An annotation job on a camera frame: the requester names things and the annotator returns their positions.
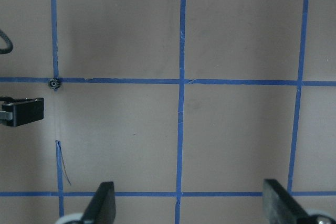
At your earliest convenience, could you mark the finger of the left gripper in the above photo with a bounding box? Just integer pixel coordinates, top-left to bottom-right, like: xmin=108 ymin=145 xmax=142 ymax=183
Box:
xmin=1 ymin=97 xmax=44 ymax=127

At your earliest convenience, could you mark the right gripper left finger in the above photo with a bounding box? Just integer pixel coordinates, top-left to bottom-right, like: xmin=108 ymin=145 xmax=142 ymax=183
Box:
xmin=80 ymin=182 xmax=116 ymax=224

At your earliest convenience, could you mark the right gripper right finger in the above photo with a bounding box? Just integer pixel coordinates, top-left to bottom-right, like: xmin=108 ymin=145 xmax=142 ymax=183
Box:
xmin=262 ymin=179 xmax=315 ymax=224

